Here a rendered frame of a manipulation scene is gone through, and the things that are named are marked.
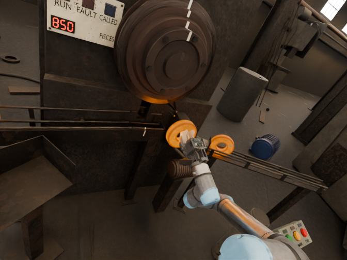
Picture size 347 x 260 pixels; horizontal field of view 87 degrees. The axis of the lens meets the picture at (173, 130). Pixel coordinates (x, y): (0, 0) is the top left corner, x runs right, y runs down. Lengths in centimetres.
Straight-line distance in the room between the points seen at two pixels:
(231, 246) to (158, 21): 75
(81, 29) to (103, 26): 9
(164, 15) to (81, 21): 33
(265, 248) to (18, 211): 74
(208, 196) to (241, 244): 28
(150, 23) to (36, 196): 75
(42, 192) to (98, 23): 69
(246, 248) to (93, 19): 92
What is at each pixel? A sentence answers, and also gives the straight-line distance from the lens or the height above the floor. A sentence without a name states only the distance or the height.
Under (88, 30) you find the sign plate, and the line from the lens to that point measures 93.
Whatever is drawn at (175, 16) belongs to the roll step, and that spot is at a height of 128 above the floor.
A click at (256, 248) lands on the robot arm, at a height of 96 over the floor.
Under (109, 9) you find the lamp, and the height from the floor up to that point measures 120.
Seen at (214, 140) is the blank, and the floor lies 73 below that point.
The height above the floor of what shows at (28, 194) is 60.
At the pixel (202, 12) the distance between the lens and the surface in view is 90.
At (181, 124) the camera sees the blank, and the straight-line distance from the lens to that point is 85.
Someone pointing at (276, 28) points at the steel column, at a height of 173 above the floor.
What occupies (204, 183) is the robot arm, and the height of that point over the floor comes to 82.
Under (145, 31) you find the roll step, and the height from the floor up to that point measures 119.
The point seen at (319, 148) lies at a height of 49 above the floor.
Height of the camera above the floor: 130
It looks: 31 degrees down
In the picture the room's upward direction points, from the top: 25 degrees clockwise
